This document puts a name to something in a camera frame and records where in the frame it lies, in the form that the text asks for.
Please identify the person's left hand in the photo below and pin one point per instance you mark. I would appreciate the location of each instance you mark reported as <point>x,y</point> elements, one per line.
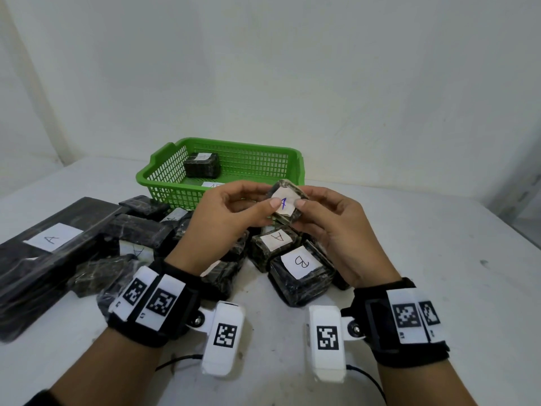
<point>211,232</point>

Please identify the person's right hand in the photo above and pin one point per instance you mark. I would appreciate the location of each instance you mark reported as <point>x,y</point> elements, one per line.
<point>346,241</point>

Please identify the black packet red-marked label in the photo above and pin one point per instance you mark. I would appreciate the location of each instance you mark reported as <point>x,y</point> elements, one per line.
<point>203,166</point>

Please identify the small packet blue A label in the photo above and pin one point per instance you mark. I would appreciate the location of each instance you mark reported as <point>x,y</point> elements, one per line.
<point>289,207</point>

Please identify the green plastic mesh basket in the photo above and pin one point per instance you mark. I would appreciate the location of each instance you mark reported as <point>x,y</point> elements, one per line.
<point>253,162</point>

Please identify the pile of black packets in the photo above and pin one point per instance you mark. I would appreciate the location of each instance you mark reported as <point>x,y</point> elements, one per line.
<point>34,274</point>

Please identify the person's right forearm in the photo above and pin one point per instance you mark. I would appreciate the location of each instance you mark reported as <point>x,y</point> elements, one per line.
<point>418,386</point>

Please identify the black left wristband with markers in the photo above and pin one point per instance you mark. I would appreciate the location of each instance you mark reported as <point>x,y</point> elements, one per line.
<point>152,298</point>

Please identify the black wristband with markers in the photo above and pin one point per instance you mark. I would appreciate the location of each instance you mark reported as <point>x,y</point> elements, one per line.
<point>152,298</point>
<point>408,314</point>

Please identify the black right wristband with markers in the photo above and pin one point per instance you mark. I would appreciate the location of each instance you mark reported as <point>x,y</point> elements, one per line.
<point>408,314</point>

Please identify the black packet labelled B near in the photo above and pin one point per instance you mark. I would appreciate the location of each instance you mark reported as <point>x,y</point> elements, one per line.
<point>365,371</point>

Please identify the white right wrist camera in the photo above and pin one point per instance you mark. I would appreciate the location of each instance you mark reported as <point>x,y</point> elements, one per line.
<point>327,338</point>

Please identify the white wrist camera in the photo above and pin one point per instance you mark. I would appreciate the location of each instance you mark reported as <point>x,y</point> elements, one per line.
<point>327,338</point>
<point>226,334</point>

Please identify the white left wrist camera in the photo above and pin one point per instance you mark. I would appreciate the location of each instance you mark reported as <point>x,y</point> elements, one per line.
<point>226,334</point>

